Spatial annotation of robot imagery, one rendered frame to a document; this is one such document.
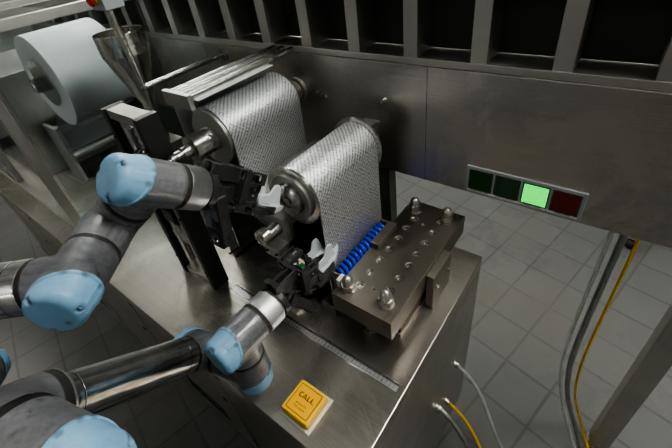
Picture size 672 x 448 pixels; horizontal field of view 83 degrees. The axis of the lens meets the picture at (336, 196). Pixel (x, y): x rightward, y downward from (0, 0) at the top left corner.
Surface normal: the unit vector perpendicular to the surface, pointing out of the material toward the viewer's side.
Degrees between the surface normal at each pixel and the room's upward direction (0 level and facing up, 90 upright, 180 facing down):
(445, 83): 90
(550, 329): 0
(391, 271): 0
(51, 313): 90
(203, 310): 0
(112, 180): 50
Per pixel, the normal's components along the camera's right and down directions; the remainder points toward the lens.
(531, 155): -0.59, 0.54
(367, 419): -0.12, -0.80
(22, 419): 0.01, -0.95
